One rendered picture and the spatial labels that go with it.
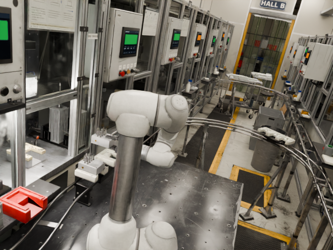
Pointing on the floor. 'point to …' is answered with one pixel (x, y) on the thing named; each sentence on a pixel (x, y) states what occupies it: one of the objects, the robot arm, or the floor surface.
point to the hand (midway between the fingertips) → (110, 141)
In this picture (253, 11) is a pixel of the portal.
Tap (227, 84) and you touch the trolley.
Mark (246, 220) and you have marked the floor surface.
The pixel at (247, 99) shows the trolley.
